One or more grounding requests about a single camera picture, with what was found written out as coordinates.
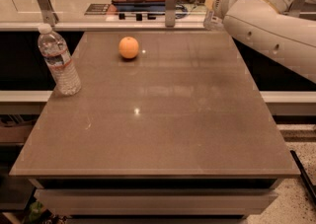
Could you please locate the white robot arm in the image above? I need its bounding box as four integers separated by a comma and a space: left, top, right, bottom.
205, 0, 316, 82

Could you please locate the clear upright water bottle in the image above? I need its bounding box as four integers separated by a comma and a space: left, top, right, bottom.
38, 24, 81, 96

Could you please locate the black cable on floor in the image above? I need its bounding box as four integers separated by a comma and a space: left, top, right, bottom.
289, 149, 316, 206

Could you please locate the orange fruit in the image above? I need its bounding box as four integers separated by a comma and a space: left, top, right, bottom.
118, 37, 139, 59

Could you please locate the middle metal rail bracket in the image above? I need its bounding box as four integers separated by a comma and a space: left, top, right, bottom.
165, 0, 176, 28

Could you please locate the green object under table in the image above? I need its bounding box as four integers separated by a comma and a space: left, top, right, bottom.
26, 201, 43, 224

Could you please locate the left metal rail bracket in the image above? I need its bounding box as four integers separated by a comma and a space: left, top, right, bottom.
37, 0, 59, 27

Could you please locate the grey table drawer unit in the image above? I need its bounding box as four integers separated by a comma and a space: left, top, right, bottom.
35, 188, 277, 219

